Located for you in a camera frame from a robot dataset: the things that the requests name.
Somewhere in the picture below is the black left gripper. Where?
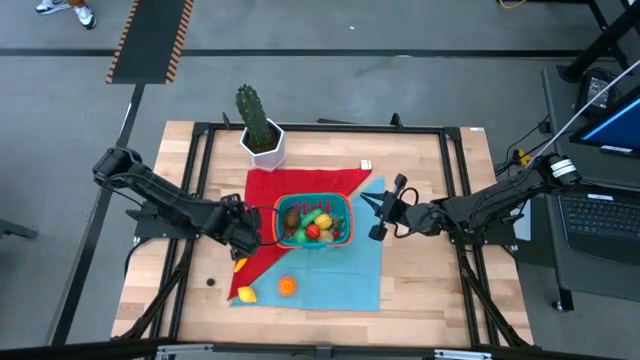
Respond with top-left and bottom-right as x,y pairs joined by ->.
218,193 -> 264,262

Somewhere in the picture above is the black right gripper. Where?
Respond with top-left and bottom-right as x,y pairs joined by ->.
359,172 -> 419,242

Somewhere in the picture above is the green toy cucumber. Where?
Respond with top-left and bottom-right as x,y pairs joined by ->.
299,208 -> 325,229

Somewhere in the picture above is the red cloth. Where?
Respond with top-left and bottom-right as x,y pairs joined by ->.
227,168 -> 374,301

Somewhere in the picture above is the light blue cloth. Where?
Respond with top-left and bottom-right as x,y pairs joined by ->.
229,174 -> 386,312

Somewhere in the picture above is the white faceted plant pot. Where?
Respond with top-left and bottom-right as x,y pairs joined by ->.
239,118 -> 287,173

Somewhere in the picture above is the black metal crossbar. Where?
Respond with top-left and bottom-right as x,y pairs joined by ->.
0,338 -> 640,360

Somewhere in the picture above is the dark grey side table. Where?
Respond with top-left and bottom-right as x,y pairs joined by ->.
542,62 -> 640,314

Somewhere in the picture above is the black laptop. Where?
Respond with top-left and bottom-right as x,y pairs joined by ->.
543,178 -> 640,266

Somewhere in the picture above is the black mat with hazard stripes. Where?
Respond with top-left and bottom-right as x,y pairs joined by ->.
105,0 -> 195,85

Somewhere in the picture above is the grey furniture leg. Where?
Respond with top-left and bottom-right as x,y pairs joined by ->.
0,218 -> 39,241

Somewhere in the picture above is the black power adapter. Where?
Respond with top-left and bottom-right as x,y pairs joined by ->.
574,67 -> 621,117

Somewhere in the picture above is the monitor with blue screen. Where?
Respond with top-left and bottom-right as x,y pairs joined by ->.
569,84 -> 640,160

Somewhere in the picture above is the black stand leg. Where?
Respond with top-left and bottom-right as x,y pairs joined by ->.
557,0 -> 640,84

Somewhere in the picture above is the person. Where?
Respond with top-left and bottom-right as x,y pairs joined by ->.
34,0 -> 97,30

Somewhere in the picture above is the teal basket with orange handles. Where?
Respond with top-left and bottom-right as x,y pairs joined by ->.
272,191 -> 355,250

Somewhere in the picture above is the black floor cable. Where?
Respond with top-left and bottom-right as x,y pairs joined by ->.
494,115 -> 551,176

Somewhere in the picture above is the white cable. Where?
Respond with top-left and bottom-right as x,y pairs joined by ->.
524,58 -> 640,169

